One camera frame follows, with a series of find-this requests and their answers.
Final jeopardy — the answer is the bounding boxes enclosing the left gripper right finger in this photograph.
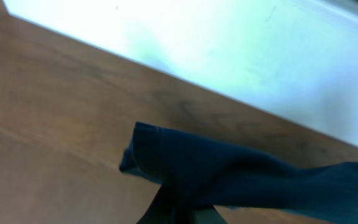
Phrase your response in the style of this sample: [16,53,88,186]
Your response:
[193,207,227,224]

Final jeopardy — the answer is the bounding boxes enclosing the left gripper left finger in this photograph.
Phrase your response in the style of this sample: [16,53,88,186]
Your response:
[137,185,175,224]

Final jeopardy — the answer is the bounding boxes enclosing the navy blue shorts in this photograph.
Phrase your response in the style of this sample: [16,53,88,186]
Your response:
[119,122,358,223]

